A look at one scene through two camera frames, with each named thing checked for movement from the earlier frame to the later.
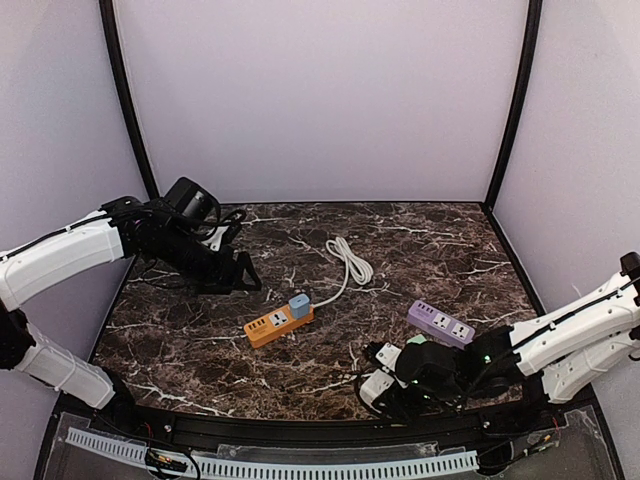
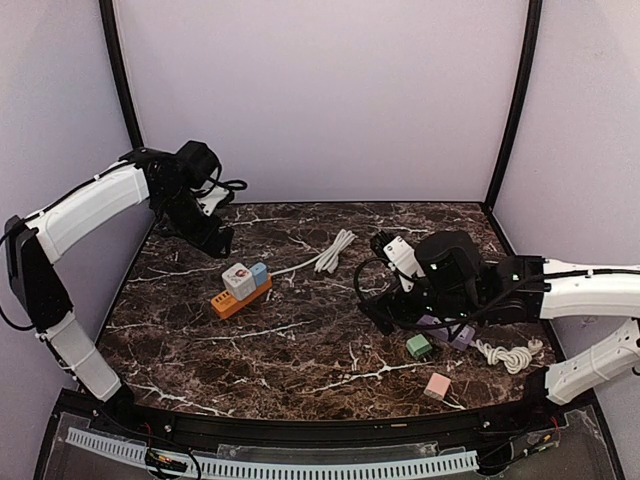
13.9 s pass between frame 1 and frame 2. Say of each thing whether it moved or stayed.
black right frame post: stayed
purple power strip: stayed
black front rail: stayed
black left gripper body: moved
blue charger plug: moved
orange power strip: moved
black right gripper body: moved
